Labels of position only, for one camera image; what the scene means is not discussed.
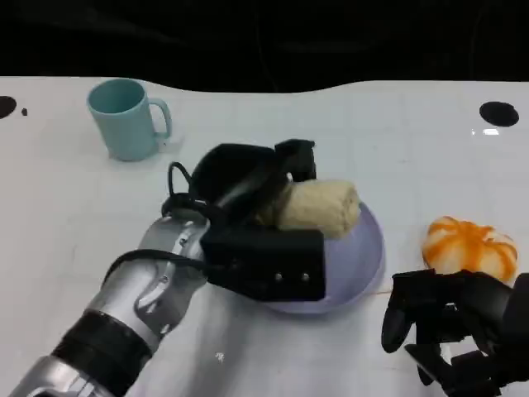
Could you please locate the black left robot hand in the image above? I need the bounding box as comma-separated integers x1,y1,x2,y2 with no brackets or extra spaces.
192,139,319,228

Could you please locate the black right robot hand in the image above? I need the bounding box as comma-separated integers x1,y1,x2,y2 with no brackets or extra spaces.
379,268,529,397

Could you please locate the beige towel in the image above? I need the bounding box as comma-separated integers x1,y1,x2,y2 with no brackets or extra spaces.
250,178,362,241

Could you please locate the orange and white bread roll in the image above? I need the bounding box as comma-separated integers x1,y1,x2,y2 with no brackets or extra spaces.
421,214,520,287

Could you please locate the lilac plate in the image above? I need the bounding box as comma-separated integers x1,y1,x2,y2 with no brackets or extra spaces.
264,201,387,318

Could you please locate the pale green mug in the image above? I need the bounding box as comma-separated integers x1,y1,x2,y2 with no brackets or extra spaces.
86,79,174,162

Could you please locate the black backdrop curtain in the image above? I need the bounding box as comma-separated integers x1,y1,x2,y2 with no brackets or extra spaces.
0,0,529,95

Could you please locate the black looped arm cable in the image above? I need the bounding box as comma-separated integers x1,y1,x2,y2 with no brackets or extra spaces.
160,160,210,220

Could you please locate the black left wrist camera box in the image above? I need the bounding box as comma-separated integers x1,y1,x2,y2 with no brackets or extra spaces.
199,227,326,304

